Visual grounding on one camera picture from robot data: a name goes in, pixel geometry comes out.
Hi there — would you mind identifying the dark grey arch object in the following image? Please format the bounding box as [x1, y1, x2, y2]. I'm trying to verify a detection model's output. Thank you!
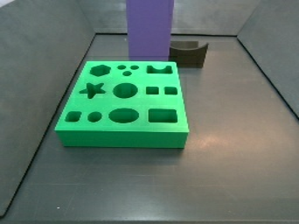
[170, 41, 210, 68]

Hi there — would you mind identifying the green shape sorter block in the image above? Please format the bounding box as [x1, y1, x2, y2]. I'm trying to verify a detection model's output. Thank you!
[55, 61, 190, 149]

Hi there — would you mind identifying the purple block gripper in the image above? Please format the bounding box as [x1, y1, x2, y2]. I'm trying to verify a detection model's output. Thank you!
[126, 0, 174, 61]

